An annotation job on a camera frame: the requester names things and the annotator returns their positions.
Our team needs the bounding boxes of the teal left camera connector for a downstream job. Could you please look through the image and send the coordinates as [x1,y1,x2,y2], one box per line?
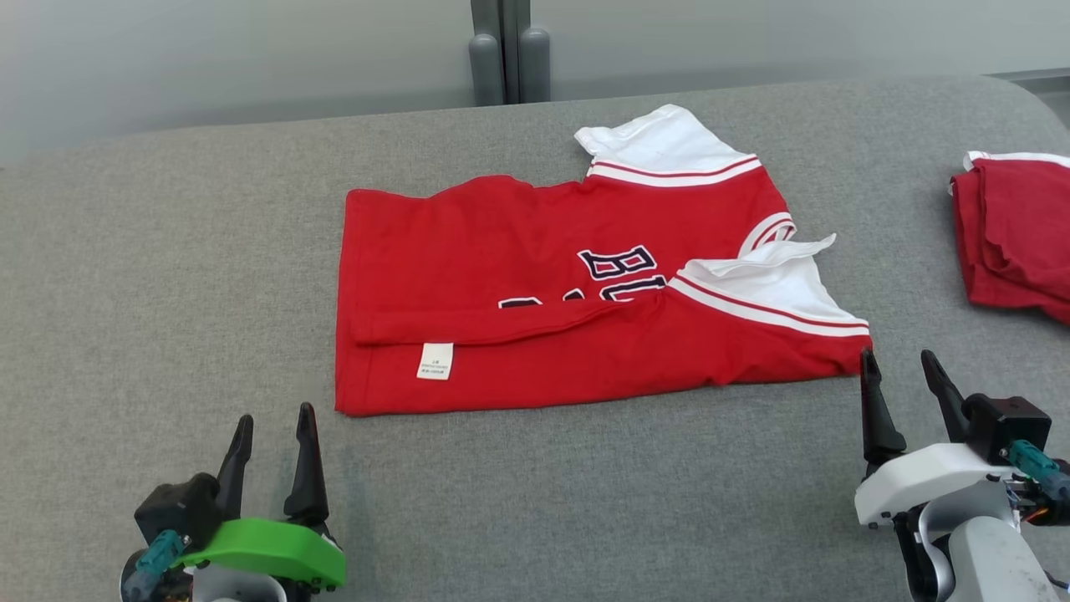
[123,528,190,599]

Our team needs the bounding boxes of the teal camera connector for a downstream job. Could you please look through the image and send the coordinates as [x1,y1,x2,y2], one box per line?
[123,528,190,599]
[1002,438,1070,504]

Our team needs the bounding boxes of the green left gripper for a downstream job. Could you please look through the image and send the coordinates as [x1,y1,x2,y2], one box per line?
[177,402,348,591]

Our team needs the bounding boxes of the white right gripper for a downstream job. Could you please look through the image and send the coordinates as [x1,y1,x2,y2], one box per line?
[853,347,1018,529]

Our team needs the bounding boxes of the teal right camera connector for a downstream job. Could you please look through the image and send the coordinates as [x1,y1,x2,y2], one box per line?
[1002,438,1070,504]

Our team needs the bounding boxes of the black right gripper motor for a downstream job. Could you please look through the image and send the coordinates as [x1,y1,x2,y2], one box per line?
[1015,477,1070,529]

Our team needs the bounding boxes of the red white basketball jersey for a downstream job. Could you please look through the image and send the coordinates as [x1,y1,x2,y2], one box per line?
[334,103,874,418]

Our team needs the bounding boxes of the red shorts with white stripe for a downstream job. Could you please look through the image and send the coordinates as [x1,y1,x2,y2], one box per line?
[948,150,1070,326]

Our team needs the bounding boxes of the grey door frame post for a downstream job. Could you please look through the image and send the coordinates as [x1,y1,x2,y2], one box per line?
[467,0,553,108]

